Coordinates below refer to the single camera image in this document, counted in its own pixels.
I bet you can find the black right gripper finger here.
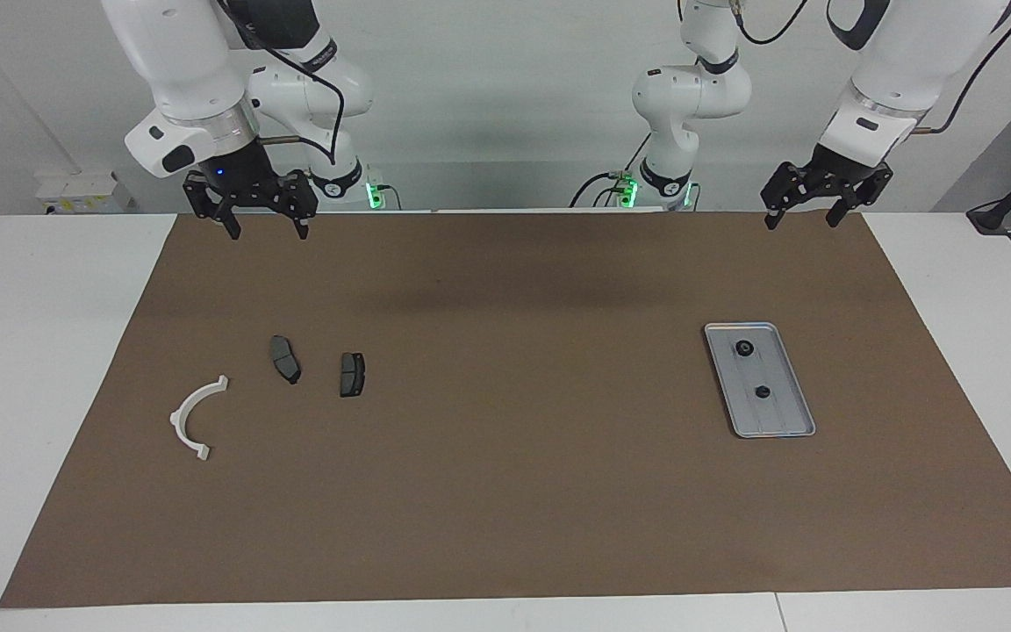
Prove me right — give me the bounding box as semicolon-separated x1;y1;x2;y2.
281;170;319;241
183;172;241;241

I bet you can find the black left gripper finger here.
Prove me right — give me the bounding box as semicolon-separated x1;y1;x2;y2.
826;163;895;229
760;162;814;232

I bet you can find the silver metal tray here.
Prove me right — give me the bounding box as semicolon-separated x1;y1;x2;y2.
704;322;817;439

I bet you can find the dark grey tapered brake pad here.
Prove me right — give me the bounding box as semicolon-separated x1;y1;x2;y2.
269;334;303;385

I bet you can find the dark grey rectangular brake pad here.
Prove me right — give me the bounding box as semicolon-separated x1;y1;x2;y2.
339;352;368;399

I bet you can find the brown paper table mat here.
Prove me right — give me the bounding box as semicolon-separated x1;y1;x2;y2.
0;211;1011;609

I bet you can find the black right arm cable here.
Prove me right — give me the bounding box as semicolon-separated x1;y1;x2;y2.
216;0;346;176

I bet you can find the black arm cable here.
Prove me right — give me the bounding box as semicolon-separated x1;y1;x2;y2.
216;0;346;176
732;0;1011;135

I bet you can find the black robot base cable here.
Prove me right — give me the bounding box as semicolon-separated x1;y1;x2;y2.
618;132;653;176

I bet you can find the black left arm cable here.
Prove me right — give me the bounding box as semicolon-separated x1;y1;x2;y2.
732;0;1011;135

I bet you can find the white curved plastic bracket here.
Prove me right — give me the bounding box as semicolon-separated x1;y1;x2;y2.
169;375;230;462

